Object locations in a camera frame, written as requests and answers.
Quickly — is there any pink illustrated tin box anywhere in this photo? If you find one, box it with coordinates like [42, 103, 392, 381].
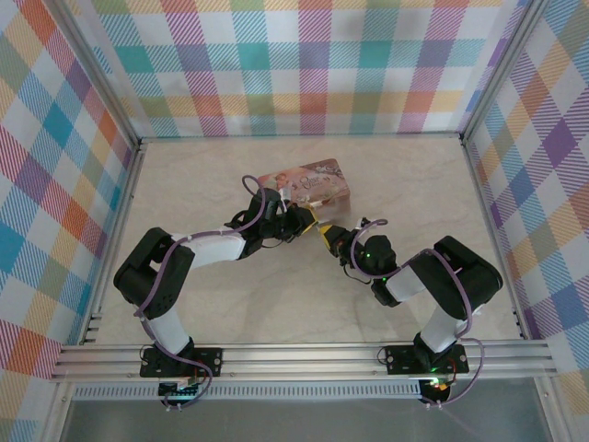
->
[256, 157, 354, 219]

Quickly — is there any orange circuit board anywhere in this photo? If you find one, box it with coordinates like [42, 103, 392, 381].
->
[420, 376, 457, 395]

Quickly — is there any green circuit board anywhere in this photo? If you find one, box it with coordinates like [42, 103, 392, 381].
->
[156, 379, 206, 401]

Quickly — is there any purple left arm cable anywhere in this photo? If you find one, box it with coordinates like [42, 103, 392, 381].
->
[133, 173, 283, 410]

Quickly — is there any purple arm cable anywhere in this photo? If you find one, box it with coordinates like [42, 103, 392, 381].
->
[133, 173, 283, 410]
[349, 217, 485, 410]

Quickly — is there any aluminium back frame rail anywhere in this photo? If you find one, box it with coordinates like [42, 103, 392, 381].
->
[136, 132, 464, 144]

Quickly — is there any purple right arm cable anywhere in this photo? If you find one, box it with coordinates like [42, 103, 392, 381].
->
[349, 217, 485, 410]

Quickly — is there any aluminium side frame rail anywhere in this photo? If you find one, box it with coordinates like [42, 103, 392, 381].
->
[458, 136, 533, 343]
[39, 140, 149, 442]

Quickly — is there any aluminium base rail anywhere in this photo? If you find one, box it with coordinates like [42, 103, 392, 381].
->
[49, 339, 559, 384]

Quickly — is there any slotted grey cable duct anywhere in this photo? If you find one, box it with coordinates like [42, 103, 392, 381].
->
[72, 383, 423, 403]

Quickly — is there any aluminium frame post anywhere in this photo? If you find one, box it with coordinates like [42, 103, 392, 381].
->
[456, 0, 559, 145]
[48, 0, 144, 148]

